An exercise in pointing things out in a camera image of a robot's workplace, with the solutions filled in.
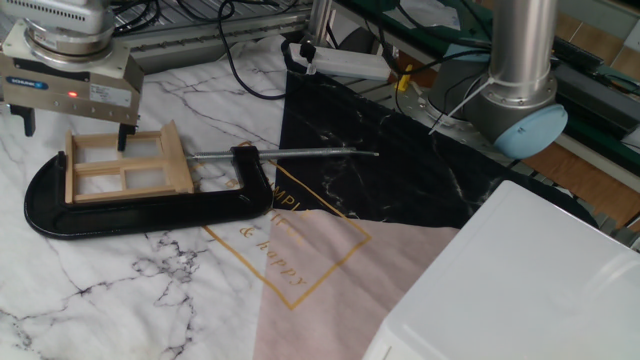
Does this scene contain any white power strip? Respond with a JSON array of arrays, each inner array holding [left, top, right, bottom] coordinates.
[[289, 41, 393, 82]]

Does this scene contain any round metal robot base plate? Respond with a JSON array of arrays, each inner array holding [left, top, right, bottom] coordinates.
[[389, 82, 521, 167]]

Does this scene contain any long aluminium rail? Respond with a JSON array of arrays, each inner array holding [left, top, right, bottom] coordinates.
[[114, 9, 314, 76]]

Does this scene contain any white paper sheet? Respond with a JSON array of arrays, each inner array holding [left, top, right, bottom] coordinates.
[[394, 0, 464, 31]]

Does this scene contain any upright aluminium post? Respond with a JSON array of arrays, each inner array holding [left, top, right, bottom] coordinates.
[[306, 0, 335, 47]]

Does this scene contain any miniature wooden sliding window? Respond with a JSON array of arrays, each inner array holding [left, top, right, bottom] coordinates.
[[64, 119, 196, 205]]

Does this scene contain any black power cable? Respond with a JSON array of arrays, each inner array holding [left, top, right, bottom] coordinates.
[[217, 0, 288, 102]]

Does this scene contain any black cable bundle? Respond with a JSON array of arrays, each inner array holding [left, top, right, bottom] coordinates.
[[109, 0, 164, 39]]

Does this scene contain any yellow plastic clip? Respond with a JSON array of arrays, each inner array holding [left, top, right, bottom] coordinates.
[[394, 63, 415, 93]]

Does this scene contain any black C-clamp with steel screw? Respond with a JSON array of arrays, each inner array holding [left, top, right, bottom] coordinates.
[[23, 145, 380, 241]]

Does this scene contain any white zip tie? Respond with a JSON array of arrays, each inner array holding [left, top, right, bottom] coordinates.
[[427, 77, 496, 136]]

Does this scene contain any silver Schunk gripper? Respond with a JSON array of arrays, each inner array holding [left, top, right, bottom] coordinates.
[[0, 19, 146, 153]]

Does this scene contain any marble pink black patterned cloth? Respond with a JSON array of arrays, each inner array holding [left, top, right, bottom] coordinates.
[[0, 34, 601, 360]]

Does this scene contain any white plastic box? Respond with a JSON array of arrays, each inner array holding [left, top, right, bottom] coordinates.
[[362, 179, 640, 360]]

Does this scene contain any white wrist mounting adapter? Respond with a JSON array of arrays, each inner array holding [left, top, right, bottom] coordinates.
[[0, 0, 118, 58]]

